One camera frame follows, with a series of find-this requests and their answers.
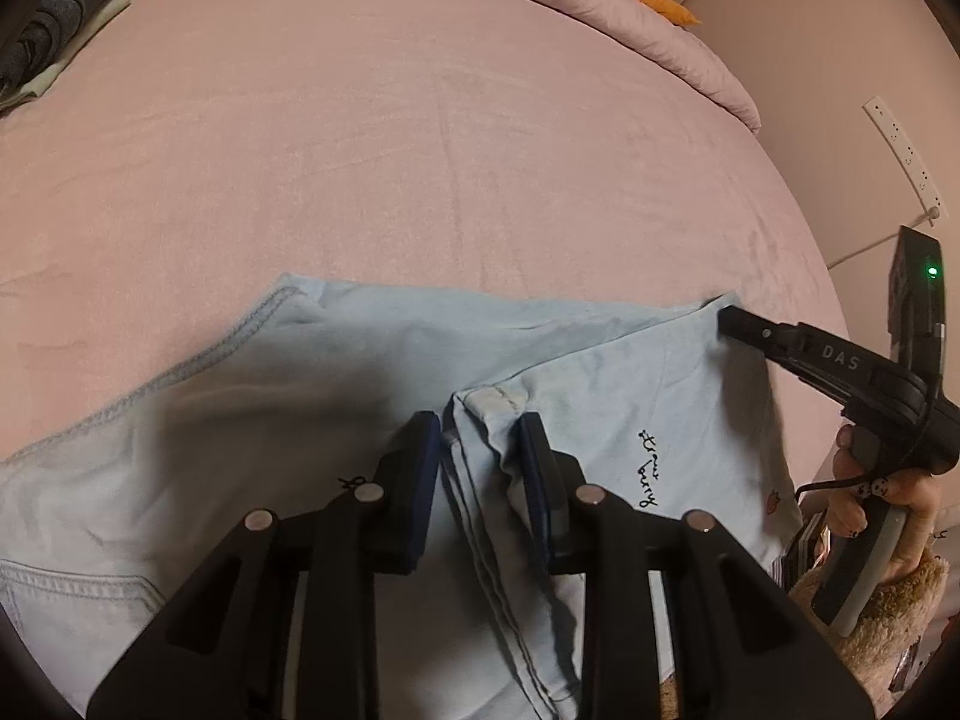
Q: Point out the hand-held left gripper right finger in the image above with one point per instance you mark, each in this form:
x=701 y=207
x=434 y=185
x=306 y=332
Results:
x=534 y=480

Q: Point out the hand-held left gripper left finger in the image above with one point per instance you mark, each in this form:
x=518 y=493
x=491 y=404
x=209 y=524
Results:
x=424 y=480

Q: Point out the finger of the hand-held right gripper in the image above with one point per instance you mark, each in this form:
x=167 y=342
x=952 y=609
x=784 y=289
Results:
x=757 y=334

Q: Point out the light blue strawberry pants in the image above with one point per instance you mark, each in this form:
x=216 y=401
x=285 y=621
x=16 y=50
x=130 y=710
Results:
x=300 y=390

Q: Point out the person's right forearm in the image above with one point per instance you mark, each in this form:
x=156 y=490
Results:
x=892 y=615

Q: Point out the person's right hand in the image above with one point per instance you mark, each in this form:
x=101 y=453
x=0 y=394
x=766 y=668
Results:
x=919 y=499

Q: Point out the pink duvet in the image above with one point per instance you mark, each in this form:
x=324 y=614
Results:
x=600 y=7

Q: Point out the folded pale green cloth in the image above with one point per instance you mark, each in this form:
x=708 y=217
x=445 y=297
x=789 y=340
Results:
x=67 y=60

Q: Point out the folded dark jeans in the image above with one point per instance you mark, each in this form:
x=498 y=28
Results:
x=60 y=0

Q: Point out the white wall power strip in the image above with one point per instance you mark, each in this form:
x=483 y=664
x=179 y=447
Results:
x=904 y=157

